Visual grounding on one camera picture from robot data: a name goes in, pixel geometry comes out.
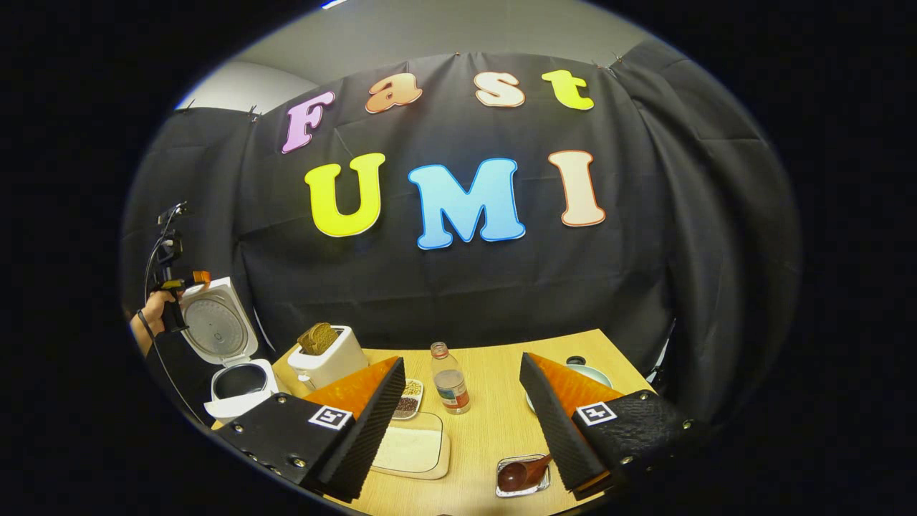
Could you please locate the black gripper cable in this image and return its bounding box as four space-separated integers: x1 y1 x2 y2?
136 204 208 427

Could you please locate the clear plastic water bottle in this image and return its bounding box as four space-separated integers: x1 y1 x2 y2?
431 342 471 415

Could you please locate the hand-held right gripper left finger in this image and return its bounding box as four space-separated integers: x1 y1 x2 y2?
213 356 407 502

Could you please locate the white toaster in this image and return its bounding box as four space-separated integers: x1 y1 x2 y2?
288 325 370 391

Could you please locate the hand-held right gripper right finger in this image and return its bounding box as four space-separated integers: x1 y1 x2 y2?
519 351 714 500

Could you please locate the brown wooden spoon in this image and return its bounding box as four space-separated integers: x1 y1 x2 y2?
498 453 554 493

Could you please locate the white rice cooker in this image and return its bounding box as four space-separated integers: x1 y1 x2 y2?
179 277 280 424

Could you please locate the pale green plate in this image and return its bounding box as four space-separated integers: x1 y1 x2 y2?
527 363 613 413

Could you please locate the white divided bean dish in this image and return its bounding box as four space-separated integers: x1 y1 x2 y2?
393 378 425 421

